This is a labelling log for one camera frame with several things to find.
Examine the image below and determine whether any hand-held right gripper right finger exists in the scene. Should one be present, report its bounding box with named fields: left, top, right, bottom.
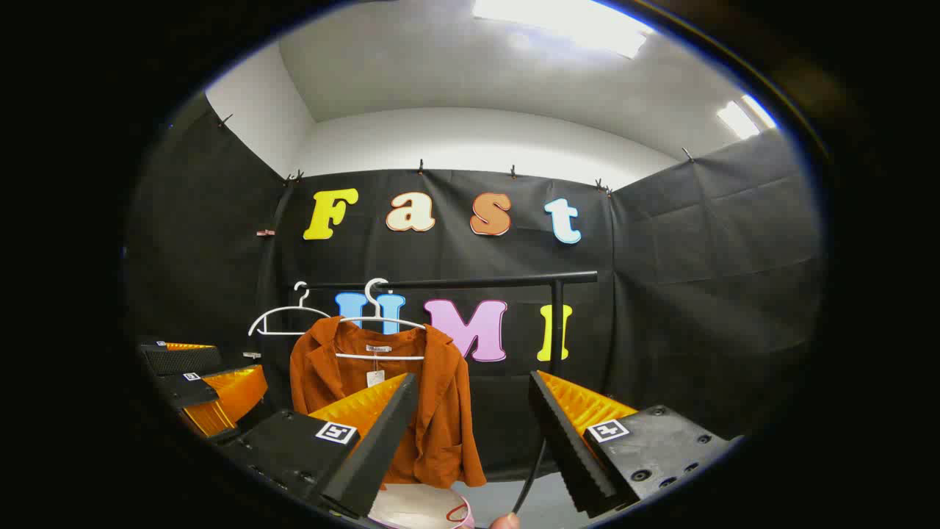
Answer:
left=529, top=370, right=737, bottom=518

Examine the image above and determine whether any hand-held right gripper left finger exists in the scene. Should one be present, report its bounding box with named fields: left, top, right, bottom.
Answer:
left=217, top=371, right=421, bottom=519

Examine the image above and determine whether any white laundry hamper pink rim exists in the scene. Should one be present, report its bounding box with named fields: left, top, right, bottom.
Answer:
left=367, top=483, right=477, bottom=529

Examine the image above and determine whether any orange jacket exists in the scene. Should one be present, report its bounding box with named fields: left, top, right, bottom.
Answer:
left=289, top=316, right=488, bottom=489

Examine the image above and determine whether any white clothes hanger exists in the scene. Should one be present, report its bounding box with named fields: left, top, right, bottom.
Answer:
left=336, top=278, right=428, bottom=361
left=247, top=281, right=333, bottom=337

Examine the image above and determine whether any black clothes rack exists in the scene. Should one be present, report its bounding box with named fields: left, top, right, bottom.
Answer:
left=290, top=270, right=599, bottom=515

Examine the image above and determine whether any black backdrop cloth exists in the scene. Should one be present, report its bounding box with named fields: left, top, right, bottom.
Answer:
left=125, top=92, right=827, bottom=478

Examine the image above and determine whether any ceiling light panel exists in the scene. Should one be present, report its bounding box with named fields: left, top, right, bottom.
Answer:
left=716, top=94, right=778, bottom=140

